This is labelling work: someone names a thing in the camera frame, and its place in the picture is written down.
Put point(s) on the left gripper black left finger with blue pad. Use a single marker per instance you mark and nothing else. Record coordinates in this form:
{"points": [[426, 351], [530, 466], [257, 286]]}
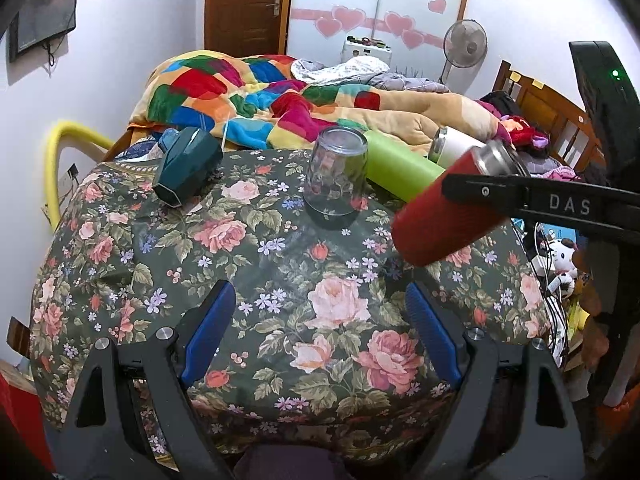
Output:
{"points": [[103, 435]]}

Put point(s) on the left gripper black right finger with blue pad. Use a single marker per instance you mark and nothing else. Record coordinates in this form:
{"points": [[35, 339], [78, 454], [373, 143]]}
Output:
{"points": [[511, 417]]}

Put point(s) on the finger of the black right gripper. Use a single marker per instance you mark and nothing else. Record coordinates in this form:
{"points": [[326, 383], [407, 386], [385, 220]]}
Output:
{"points": [[596, 211]]}

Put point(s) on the red steel thermos cup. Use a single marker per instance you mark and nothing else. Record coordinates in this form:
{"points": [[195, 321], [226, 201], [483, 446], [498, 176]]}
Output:
{"points": [[433, 226]]}

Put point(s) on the white thermos cup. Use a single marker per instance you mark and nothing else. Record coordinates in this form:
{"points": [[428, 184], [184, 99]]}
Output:
{"points": [[449, 144]]}

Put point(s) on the green thermos cup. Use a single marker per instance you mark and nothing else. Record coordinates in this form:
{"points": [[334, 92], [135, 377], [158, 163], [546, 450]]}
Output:
{"points": [[397, 169]]}

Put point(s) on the clear glass cup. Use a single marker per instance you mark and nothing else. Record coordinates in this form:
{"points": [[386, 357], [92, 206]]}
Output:
{"points": [[337, 172]]}

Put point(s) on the dark teal faceted cup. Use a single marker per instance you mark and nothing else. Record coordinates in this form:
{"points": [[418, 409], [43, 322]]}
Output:
{"points": [[187, 166]]}

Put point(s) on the wooden bed headboard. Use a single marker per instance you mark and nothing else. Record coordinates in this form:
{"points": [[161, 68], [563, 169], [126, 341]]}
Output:
{"points": [[572, 139]]}

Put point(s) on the white plush toy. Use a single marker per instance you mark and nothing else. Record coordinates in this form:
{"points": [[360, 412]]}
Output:
{"points": [[553, 264]]}

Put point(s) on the red plush toy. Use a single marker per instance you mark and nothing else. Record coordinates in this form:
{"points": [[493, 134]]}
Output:
{"points": [[523, 134]]}

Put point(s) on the white standing fan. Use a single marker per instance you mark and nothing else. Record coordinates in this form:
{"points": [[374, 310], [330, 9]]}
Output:
{"points": [[465, 45]]}

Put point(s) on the floral green tablecloth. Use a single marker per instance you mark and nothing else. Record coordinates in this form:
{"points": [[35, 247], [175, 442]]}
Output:
{"points": [[320, 348]]}

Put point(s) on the wardrobe with pink hearts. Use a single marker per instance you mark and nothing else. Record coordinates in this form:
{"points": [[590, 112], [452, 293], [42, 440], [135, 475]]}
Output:
{"points": [[414, 30]]}

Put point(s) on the grey white crumpled sheet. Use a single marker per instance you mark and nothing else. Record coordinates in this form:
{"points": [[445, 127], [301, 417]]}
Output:
{"points": [[364, 69]]}

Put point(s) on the white small cabinet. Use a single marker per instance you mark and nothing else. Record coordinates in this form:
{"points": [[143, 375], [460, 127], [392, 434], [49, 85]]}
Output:
{"points": [[354, 46]]}

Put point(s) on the colourful patchwork blanket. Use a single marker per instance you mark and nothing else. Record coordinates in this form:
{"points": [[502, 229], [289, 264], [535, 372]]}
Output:
{"points": [[256, 102]]}

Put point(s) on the brown wooden door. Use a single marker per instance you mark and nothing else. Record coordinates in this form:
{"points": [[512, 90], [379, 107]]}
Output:
{"points": [[246, 27]]}

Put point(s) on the small black wall monitor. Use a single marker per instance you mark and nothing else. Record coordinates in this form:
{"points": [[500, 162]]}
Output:
{"points": [[41, 23]]}

